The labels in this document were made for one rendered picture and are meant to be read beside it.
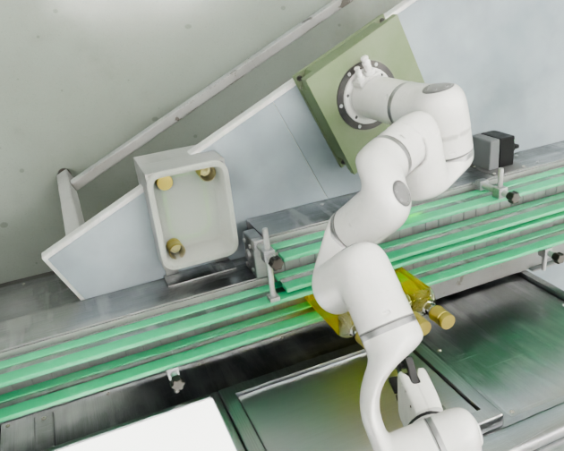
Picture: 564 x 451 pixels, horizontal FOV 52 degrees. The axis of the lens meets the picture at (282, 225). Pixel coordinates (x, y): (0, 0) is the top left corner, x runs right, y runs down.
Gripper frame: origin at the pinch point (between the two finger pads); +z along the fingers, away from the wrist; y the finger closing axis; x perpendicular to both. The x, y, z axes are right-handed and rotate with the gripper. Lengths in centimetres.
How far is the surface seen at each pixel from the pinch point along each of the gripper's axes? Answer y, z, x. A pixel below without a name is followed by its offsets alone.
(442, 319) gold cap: 0.5, 13.0, -13.2
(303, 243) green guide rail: 13.0, 31.5, 11.4
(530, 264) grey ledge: -14, 53, -54
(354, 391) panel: -13.0, 12.1, 6.1
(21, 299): -16, 81, 94
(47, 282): -16, 90, 88
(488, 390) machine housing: -16.3, 9.5, -21.9
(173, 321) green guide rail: 3.5, 23.1, 41.3
